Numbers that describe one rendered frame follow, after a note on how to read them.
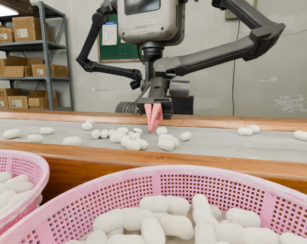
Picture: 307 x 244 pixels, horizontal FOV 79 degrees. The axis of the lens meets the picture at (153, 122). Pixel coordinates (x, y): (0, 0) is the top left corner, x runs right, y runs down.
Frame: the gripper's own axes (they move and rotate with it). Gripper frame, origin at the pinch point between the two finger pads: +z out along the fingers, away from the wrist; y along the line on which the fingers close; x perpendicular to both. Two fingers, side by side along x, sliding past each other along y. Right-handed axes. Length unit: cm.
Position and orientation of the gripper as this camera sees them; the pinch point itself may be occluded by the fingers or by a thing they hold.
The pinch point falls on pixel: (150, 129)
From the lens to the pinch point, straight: 49.9
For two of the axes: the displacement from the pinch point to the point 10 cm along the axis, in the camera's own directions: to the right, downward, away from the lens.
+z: -1.6, 7.6, -6.3
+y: 9.8, 0.3, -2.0
